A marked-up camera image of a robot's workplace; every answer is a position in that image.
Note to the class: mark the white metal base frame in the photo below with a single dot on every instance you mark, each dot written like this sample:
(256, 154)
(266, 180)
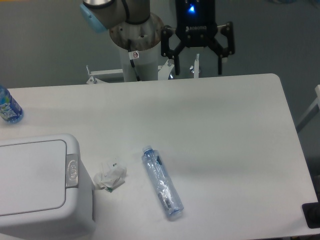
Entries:
(135, 70)

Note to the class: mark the white lidded trash can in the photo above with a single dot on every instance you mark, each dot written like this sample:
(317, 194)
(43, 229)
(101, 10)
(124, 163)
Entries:
(46, 193)

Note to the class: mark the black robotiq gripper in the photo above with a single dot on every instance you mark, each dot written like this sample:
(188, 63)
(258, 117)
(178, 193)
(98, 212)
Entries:
(196, 27)

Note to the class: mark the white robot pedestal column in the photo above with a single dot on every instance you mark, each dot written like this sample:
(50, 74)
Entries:
(138, 40)

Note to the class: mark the blue labelled water bottle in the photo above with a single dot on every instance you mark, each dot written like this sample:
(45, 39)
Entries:
(10, 111)

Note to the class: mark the crumpled white paper wrapper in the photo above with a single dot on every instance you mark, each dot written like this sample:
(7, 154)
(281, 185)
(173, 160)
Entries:
(111, 174)

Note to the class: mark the clear empty plastic bottle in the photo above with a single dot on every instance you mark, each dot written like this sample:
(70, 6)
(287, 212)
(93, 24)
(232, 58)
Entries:
(162, 183)

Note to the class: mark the white table leg right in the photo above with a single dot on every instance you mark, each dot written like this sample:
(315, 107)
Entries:
(310, 112)

